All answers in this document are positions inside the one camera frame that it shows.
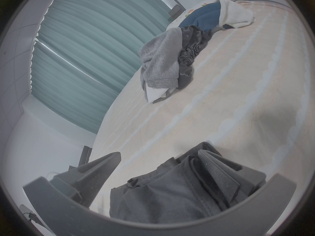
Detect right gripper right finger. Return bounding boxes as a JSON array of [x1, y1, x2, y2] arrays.
[[198, 149, 267, 209]]

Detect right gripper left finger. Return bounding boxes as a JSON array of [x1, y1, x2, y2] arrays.
[[50, 152, 122, 207]]

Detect black T-shirt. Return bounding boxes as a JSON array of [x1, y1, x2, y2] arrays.
[[109, 142, 246, 224]]

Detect bed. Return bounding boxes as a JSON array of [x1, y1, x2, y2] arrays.
[[90, 0, 313, 217]]

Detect black chest of drawers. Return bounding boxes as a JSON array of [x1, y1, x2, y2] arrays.
[[69, 145, 93, 171]]

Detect blue-green curtain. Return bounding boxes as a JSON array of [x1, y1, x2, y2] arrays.
[[31, 42, 121, 135], [37, 0, 173, 93]]

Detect white garment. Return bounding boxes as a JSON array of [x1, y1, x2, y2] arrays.
[[218, 0, 256, 29], [145, 85, 176, 104]]

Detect black patterned garment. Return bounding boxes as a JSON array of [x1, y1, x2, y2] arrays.
[[177, 25, 214, 90]]

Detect grey garment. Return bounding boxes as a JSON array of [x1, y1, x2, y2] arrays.
[[138, 28, 183, 102]]

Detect dark blue garment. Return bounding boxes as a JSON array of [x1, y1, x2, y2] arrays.
[[179, 3, 222, 31]]

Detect white printed pillow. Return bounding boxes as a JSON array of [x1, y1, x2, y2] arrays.
[[166, 0, 221, 31]]

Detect grey bedside table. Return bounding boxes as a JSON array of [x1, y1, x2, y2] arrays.
[[169, 5, 182, 21]]

